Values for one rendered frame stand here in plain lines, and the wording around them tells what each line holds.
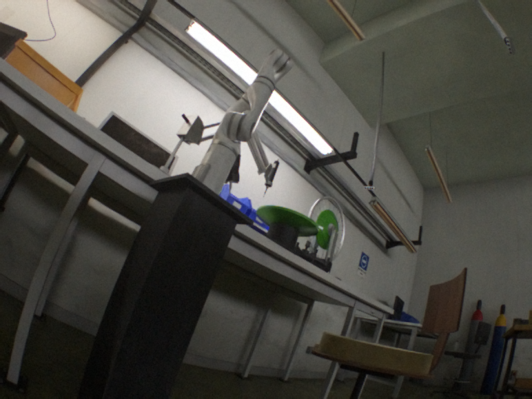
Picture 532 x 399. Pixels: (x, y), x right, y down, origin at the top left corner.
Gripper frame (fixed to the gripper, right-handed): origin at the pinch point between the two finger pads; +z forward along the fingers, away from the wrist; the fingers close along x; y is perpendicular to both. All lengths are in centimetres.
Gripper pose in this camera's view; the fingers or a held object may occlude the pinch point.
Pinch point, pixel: (224, 196)
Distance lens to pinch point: 109.9
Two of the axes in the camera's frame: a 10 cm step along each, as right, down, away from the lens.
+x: -8.0, -0.3, 6.0
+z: -0.6, 10.0, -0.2
